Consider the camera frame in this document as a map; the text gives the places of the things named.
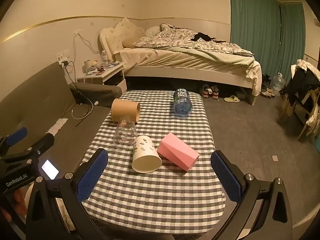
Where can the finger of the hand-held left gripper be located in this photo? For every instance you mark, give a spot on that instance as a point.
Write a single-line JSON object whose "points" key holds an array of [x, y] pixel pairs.
{"points": [[17, 133], [43, 141]]}

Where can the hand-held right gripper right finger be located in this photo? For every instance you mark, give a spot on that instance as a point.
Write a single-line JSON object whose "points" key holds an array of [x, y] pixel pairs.
{"points": [[226, 177]]}

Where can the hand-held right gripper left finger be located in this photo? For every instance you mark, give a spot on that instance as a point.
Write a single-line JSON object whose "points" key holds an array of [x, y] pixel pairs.
{"points": [[92, 173]]}

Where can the clear glass cup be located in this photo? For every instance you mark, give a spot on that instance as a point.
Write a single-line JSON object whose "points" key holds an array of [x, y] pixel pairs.
{"points": [[123, 137]]}

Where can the pink faceted cup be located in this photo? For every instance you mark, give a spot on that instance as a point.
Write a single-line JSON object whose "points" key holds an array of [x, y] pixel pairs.
{"points": [[177, 152]]}

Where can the white leaf-print cup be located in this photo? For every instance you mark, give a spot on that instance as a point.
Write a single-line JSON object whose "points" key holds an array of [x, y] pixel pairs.
{"points": [[143, 147]]}

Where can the brown paper cup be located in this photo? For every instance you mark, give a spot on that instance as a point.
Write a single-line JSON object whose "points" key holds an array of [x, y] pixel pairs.
{"points": [[123, 108]]}

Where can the person's left hand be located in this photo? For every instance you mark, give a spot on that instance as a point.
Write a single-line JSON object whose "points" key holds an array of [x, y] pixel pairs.
{"points": [[19, 200]]}

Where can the white paper towel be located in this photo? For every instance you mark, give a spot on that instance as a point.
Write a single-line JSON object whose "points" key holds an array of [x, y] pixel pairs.
{"points": [[57, 125]]}

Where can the grey sofa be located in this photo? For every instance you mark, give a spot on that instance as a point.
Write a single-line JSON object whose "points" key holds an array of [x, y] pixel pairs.
{"points": [[37, 100]]}

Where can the white paper scrap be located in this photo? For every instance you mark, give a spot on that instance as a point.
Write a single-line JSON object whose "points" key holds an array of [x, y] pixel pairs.
{"points": [[275, 157]]}

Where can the checked tablecloth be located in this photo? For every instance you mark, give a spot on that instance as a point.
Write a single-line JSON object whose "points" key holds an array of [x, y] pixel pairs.
{"points": [[155, 200]]}

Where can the pale green slipper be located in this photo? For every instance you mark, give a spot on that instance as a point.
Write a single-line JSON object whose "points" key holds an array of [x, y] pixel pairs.
{"points": [[232, 99]]}

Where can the blue plastic water bottle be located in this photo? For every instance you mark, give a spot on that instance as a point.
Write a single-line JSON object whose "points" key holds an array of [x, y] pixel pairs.
{"points": [[182, 105]]}

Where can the red grey sneaker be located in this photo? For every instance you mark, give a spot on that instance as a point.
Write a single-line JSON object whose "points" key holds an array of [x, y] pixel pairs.
{"points": [[205, 91], [215, 91]]}

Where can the tape roll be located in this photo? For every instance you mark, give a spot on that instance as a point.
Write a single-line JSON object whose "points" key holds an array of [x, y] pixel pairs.
{"points": [[94, 63], [88, 63]]}

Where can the pile of small items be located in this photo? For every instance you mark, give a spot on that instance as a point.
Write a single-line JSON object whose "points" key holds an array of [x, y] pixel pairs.
{"points": [[98, 69]]}

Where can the beige shoes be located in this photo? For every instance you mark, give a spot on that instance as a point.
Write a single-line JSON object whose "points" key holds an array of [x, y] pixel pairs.
{"points": [[268, 93]]}

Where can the white nightstand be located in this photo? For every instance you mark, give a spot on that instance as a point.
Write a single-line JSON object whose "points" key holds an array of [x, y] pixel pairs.
{"points": [[112, 76]]}

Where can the wooden chair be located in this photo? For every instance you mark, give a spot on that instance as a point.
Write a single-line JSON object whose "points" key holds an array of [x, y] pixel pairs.
{"points": [[308, 120]]}

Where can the clear bottle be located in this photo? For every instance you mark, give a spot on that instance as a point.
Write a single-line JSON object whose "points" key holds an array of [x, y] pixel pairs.
{"points": [[104, 57]]}

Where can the large clear water jug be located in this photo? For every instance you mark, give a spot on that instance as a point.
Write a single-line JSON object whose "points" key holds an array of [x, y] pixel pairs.
{"points": [[278, 82]]}

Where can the dark jacket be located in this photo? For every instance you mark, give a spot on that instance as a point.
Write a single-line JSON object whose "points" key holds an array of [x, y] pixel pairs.
{"points": [[302, 83]]}

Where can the white bed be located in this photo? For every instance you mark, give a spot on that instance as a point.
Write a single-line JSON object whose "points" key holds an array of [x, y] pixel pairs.
{"points": [[175, 65]]}

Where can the tufted headboard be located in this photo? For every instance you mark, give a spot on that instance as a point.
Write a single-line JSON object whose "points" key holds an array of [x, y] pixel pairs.
{"points": [[110, 36]]}

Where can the cream pillow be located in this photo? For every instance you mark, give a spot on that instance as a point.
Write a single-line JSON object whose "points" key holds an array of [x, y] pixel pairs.
{"points": [[132, 38]]}

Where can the black clothing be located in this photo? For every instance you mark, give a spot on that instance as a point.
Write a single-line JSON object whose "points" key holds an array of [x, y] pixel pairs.
{"points": [[203, 37]]}

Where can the patterned blanket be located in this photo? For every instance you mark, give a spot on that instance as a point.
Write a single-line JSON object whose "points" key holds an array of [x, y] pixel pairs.
{"points": [[180, 38]]}

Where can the narrow green curtain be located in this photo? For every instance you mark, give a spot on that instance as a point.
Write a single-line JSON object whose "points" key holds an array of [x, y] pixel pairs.
{"points": [[292, 30]]}

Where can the wide green curtain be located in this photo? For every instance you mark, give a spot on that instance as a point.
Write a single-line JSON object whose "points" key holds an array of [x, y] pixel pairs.
{"points": [[252, 15]]}

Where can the wall outlet with charger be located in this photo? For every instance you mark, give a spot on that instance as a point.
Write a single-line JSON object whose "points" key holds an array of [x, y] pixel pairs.
{"points": [[63, 61]]}

